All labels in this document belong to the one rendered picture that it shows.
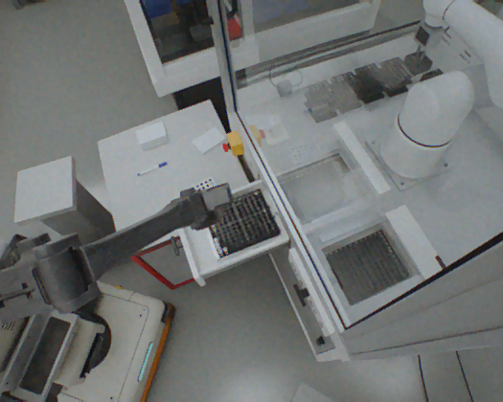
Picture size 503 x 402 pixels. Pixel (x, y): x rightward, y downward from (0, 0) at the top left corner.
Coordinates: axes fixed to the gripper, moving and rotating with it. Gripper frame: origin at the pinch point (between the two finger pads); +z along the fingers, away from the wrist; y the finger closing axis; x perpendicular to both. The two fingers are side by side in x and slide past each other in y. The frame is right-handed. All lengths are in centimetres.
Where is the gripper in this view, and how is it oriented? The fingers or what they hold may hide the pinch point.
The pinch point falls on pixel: (212, 222)
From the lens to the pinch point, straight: 107.5
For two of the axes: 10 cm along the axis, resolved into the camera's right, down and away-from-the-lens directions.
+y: 9.3, -3.8, 0.1
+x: -3.5, -8.5, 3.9
